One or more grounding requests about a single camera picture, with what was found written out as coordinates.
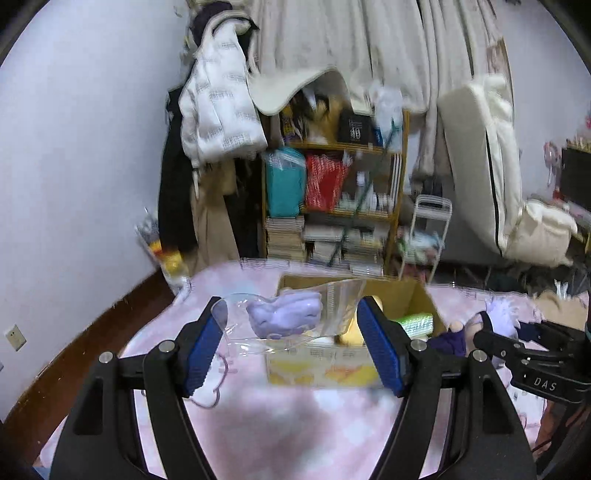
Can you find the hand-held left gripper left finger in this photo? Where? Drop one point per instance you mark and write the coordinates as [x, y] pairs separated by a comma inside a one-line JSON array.
[[203, 357]]

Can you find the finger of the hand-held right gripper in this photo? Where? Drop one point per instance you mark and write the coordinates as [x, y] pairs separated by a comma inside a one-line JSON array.
[[496, 344], [547, 332]]

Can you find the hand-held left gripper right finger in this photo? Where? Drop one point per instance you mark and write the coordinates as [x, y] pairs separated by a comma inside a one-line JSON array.
[[383, 350]]

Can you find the purple-haired plush doll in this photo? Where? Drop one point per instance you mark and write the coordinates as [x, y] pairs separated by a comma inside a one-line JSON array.
[[501, 311]]

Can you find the green and white tissue pack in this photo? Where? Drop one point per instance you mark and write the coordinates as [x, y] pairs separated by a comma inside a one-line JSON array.
[[415, 323]]

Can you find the cardboard box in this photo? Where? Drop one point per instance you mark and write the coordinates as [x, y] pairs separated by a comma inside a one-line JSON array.
[[314, 369]]

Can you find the purple cloth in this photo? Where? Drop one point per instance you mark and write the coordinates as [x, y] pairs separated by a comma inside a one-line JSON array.
[[286, 314]]

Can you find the yellow dog plush toy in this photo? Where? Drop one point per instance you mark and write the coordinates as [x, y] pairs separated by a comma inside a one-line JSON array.
[[352, 334]]

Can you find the clear bag with yellow items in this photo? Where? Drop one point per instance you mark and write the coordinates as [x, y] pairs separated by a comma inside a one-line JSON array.
[[171, 263]]

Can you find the pink printed blanket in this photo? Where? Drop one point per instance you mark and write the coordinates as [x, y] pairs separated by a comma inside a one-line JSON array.
[[300, 424]]

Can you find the beige trousers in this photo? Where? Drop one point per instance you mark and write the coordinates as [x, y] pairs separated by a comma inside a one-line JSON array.
[[212, 230]]

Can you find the stack of books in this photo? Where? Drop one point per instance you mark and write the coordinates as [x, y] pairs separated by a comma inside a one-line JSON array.
[[281, 235]]

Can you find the group of small bottles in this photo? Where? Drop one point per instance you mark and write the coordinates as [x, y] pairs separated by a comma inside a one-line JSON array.
[[369, 198]]

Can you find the green pole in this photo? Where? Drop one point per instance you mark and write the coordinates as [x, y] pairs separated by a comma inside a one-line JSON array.
[[364, 194]]

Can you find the dark cabinet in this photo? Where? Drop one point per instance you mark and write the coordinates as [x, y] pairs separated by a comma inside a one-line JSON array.
[[577, 170]]

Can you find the black coat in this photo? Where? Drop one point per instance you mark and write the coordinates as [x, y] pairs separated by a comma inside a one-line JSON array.
[[175, 194]]

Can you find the red patterned bag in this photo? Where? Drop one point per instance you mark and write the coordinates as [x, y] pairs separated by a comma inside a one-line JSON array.
[[323, 184]]

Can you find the teal bag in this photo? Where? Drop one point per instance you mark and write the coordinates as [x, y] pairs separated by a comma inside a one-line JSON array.
[[284, 189]]

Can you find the cream folded mattress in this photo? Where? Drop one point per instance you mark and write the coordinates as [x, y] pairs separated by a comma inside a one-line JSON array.
[[475, 138]]

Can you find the wooden bookshelf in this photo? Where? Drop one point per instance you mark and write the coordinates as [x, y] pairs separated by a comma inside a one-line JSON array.
[[341, 146]]

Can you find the black box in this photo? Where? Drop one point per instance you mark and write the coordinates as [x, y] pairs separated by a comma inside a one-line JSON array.
[[355, 129]]

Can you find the tan fabric item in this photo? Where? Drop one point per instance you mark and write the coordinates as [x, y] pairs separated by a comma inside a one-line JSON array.
[[325, 117]]

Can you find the white plastic bag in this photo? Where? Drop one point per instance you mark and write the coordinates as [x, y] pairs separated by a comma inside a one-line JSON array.
[[385, 106]]

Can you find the dark printed bag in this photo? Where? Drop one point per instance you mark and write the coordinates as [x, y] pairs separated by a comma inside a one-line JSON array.
[[298, 115]]

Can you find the white puffer jacket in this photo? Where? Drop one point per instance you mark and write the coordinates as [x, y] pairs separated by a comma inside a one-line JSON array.
[[217, 106]]

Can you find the pale patterned curtain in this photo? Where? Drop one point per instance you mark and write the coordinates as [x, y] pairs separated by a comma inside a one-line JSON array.
[[346, 37]]

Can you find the white wall socket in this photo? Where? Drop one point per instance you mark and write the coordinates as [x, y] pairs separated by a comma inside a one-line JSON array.
[[15, 337]]

